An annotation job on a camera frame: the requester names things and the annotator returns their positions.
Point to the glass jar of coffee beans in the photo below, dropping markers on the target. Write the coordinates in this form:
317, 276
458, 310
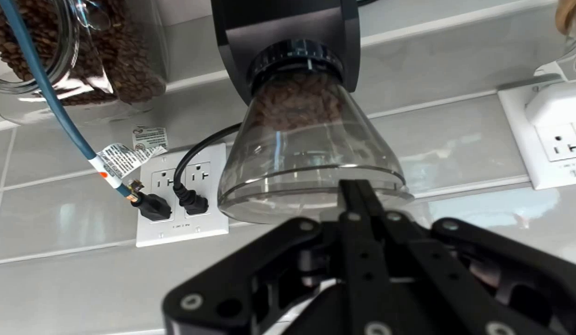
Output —
108, 56

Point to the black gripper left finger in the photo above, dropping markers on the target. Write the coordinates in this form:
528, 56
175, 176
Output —
270, 280

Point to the glass pour-over carafe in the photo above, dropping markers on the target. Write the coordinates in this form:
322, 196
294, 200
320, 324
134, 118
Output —
573, 25

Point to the black coffee grinder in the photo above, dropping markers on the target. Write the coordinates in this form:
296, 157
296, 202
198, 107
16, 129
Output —
294, 38

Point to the white wall outlet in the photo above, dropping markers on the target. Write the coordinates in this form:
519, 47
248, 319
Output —
207, 230
517, 142

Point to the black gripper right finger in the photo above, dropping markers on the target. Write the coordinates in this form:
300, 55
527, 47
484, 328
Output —
474, 280

